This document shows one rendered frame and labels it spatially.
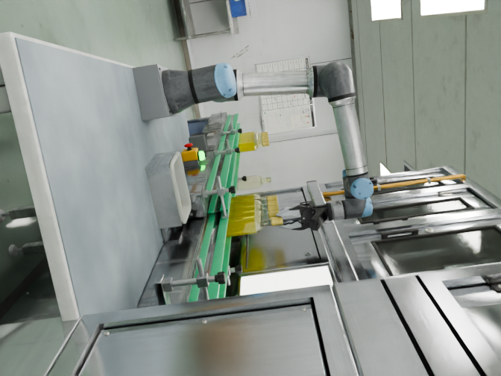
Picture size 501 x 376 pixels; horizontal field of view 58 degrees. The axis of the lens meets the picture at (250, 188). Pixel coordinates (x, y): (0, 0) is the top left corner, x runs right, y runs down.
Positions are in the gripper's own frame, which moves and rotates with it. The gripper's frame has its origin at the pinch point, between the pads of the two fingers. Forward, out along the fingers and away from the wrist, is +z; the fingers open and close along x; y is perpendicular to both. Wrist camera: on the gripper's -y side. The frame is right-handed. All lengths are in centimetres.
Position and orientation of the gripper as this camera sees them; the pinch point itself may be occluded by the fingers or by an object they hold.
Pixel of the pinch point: (279, 220)
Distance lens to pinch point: 173.2
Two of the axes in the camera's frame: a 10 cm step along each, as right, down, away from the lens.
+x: -1.5, -9.3, -3.3
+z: -9.9, 1.4, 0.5
